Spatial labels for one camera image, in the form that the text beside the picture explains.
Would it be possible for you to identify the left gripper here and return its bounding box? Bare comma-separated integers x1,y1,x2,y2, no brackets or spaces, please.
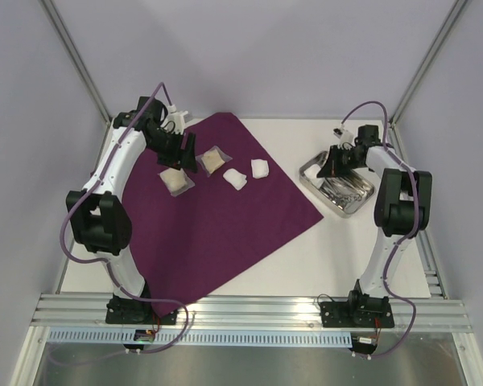
147,129,198,173

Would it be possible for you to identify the aluminium frame post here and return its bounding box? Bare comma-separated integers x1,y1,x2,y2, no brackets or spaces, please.
388,0,470,125
39,0,113,124

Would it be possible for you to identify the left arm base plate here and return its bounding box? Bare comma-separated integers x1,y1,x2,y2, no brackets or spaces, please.
105,296,179,326

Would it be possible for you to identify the gauze packet right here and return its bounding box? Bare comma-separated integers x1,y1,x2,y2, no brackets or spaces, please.
196,146,232,177

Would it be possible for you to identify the slotted cable duct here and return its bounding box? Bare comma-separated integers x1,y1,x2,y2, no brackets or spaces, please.
47,327,352,348

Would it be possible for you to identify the white cotton pad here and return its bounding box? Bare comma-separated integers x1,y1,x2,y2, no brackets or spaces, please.
223,168,247,191
304,163,321,180
313,178,325,188
250,159,270,179

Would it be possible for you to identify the gauze packet left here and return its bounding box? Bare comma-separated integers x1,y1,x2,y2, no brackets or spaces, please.
159,168,195,197

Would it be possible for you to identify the left aluminium frame post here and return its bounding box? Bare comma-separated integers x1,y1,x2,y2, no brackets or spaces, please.
39,0,113,124

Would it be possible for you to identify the steel instrument tray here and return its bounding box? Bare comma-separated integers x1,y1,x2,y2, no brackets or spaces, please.
299,150,376,218

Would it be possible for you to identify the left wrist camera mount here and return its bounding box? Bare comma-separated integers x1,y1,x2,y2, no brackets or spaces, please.
165,105,191,135

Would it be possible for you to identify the aluminium rail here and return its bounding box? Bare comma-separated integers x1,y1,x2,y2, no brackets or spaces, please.
31,293,473,333
387,124,448,300

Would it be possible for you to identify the aluminium front rail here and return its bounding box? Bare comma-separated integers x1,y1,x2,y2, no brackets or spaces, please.
31,293,473,333

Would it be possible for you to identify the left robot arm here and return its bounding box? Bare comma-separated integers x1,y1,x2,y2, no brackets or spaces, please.
64,96,197,322

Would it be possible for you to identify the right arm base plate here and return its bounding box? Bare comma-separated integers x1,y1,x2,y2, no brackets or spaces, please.
320,301,395,329

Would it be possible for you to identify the purple cloth mat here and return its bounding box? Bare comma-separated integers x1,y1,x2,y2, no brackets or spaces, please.
122,113,322,316

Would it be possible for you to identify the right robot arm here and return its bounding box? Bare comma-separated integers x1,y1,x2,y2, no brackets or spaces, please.
316,125,432,326

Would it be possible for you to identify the right aluminium frame post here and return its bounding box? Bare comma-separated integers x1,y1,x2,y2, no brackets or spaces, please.
388,0,470,125

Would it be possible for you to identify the gauze packet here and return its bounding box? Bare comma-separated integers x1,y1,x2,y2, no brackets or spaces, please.
196,146,232,177
159,168,195,197

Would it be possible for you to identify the right side aluminium rail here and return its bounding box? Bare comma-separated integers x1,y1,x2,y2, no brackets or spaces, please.
387,124,448,300

